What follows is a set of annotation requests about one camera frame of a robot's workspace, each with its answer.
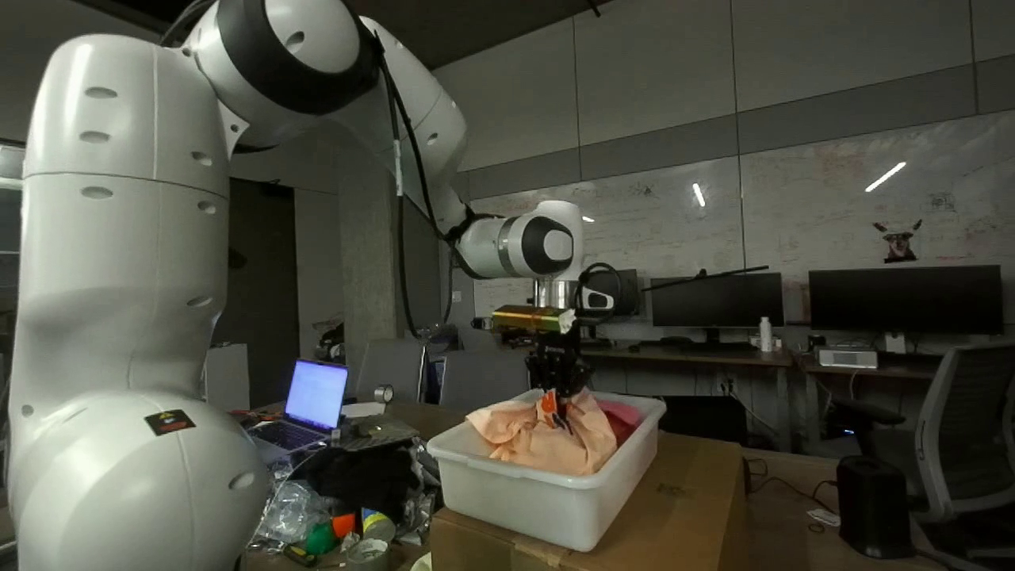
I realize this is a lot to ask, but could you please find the flat white desk box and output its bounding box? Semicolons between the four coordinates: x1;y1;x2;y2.
816;346;881;375

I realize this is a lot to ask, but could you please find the black case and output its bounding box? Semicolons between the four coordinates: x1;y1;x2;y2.
300;422;426;524

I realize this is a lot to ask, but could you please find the white plastic basket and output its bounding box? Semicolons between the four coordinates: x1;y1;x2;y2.
426;383;668;555

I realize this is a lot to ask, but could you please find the black floor speaker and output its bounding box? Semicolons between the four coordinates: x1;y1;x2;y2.
834;454;916;561

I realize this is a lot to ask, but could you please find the white tape roll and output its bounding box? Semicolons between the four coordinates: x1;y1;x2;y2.
338;397;389;422

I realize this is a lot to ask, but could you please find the long wooden desk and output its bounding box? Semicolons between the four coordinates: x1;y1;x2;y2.
583;346;944;383

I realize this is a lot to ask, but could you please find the small wall sticker figure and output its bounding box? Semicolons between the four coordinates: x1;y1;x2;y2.
869;214;928;266

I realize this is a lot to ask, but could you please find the grey mesh office chair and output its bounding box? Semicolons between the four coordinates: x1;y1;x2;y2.
910;340;1015;565

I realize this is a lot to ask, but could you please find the yellow green tennis ball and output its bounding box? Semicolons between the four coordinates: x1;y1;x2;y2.
360;508;401;545

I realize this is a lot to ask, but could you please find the wide black computer monitor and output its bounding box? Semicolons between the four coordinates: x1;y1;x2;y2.
806;262;1007;340

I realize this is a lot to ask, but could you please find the small green toy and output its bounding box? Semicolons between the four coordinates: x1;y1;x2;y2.
300;521;343;561

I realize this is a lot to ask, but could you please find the dark grey chair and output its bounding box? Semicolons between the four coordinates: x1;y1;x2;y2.
434;346;533;412

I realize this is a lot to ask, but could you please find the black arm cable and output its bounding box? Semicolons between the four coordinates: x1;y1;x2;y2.
373;40;645;342

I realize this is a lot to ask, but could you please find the brown cardboard box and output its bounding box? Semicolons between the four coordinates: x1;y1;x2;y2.
426;428;748;571

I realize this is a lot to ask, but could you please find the open laptop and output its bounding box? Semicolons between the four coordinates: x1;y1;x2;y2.
245;355;351;454

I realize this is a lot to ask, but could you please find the peach shirt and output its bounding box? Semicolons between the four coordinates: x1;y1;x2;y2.
464;386;622;478

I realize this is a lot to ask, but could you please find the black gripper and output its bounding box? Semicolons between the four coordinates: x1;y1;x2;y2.
523;332;592;426

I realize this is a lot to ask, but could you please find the crumpled clear plastic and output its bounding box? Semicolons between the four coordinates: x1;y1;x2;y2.
250;463;322;552

